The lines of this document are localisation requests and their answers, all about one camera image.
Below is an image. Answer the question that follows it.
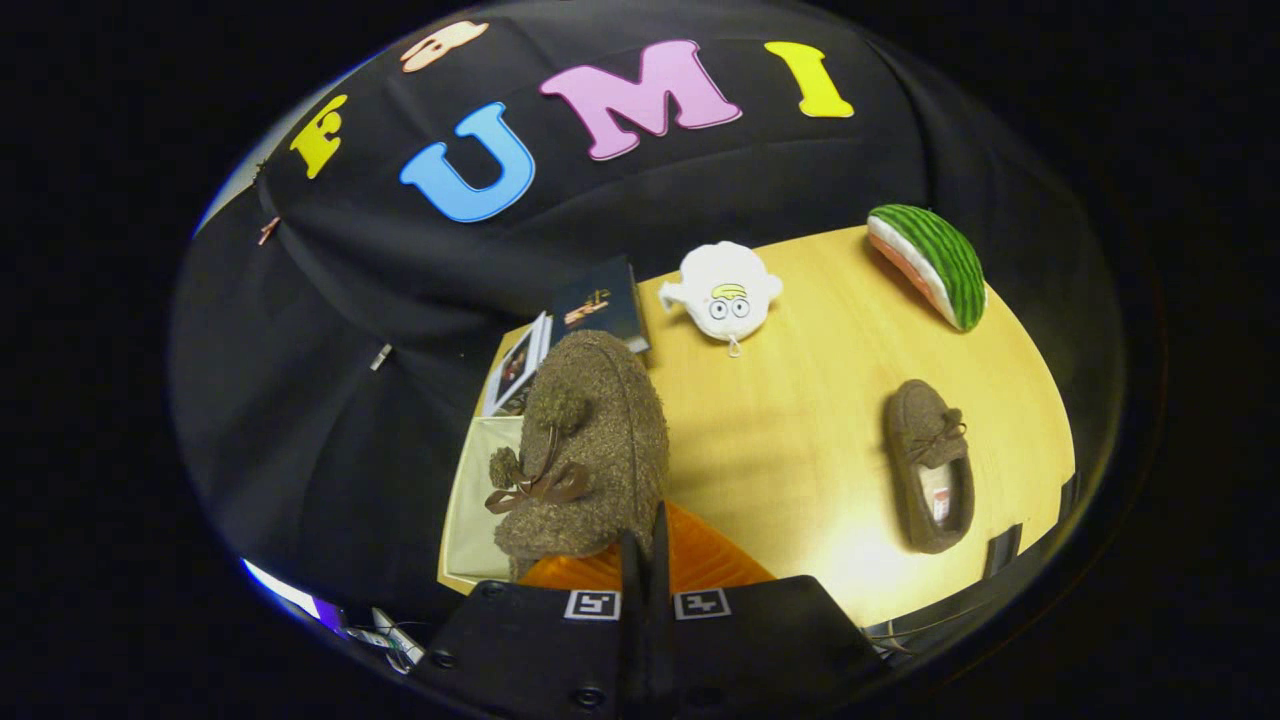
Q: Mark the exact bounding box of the bright lit screen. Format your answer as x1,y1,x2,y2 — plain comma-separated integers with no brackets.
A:
242,558,346,631

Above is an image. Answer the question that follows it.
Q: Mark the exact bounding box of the grey fabric storage box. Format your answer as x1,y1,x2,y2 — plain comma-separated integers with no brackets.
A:
438,415,531,586

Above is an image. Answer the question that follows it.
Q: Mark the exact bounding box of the brown fuzzy shoe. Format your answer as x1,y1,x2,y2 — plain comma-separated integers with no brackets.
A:
485,330,671,581
883,378,976,554

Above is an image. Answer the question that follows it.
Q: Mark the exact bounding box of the white book with portrait cover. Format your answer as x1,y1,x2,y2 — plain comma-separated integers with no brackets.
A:
482,312,554,418

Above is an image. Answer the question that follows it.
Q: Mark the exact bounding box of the green striped watermelon plush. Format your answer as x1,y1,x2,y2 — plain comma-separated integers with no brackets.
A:
866,204,988,333

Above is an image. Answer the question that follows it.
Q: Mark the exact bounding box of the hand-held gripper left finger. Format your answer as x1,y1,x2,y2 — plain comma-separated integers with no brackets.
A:
415,530,646,720

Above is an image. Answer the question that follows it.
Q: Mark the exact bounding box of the white plush toy with eyes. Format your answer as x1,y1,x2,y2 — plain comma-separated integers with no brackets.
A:
658,241,784,358

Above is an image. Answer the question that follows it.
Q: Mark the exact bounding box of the black backdrop cloth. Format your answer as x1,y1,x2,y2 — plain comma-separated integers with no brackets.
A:
170,0,1126,641

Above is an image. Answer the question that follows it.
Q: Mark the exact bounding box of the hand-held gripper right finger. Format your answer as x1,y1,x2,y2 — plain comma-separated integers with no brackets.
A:
650,500,891,720

